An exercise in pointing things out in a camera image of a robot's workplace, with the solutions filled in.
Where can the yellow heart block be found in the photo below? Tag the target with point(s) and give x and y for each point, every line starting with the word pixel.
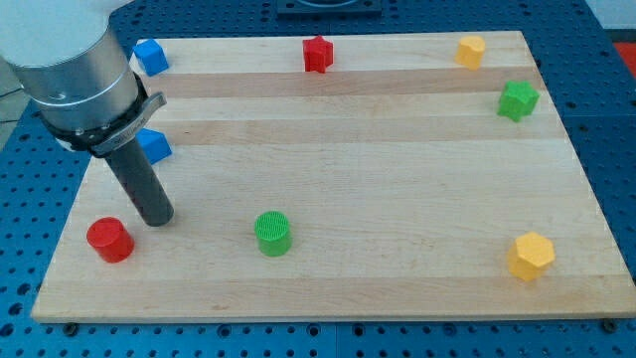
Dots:
pixel 470 52

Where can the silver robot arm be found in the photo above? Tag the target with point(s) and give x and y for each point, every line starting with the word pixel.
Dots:
pixel 69 62

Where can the green cylinder block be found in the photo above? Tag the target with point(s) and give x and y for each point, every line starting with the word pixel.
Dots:
pixel 272 231

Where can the red star block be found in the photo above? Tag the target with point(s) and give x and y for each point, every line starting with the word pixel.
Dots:
pixel 318 54

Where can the yellow hexagon block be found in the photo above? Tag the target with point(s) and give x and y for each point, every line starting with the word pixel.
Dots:
pixel 530 255

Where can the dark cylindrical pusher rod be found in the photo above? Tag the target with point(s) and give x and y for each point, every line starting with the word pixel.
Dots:
pixel 135 174

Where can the wooden board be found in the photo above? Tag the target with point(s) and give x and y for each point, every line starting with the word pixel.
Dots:
pixel 403 187

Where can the red cylinder block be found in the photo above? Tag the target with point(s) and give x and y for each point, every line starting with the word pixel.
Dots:
pixel 109 238

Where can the green star block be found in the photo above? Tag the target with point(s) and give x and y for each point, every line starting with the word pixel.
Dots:
pixel 517 100

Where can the blue cube block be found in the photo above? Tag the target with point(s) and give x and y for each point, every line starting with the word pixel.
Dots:
pixel 151 57

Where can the blue pentagon block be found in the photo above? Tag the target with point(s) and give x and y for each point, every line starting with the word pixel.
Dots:
pixel 154 144

